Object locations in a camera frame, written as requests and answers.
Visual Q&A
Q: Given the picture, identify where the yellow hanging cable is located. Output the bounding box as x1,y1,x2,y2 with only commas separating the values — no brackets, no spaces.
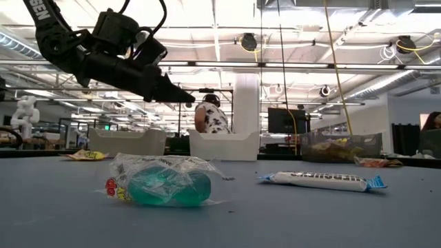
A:
322,0,354,136

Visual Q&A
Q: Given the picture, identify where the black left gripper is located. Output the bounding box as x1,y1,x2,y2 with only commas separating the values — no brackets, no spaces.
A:
84,36,196,103

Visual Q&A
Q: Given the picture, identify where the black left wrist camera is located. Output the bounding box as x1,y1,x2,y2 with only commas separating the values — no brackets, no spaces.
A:
92,8,141,56

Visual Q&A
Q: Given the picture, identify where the orange candy pack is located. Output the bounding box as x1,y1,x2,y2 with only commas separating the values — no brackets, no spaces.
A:
353,156,404,169

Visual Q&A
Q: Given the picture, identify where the black aluminium table frame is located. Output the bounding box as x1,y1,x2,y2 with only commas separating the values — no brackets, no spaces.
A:
0,147,441,169

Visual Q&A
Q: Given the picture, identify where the white blue Hershey's bar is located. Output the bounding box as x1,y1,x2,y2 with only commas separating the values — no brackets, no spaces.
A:
256,171,389,193

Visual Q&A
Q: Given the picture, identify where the clear container of snacks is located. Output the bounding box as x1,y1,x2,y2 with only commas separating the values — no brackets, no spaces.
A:
300,132,383,163

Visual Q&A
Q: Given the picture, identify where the black monitor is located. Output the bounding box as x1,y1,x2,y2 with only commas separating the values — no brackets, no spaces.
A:
267,107,311,135

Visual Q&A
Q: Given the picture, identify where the green candy clear wrapper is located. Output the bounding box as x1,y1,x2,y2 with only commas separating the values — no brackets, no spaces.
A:
95,152,228,208

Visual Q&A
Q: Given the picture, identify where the white plastic bin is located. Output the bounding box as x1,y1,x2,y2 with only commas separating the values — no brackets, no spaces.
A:
188,129,260,162

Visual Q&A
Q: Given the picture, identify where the light grey plastic bin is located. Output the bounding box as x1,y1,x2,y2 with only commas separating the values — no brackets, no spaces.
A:
88,127,167,158

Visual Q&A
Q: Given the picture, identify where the person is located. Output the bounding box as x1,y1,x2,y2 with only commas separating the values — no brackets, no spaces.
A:
420,111,441,134
194,93,231,134

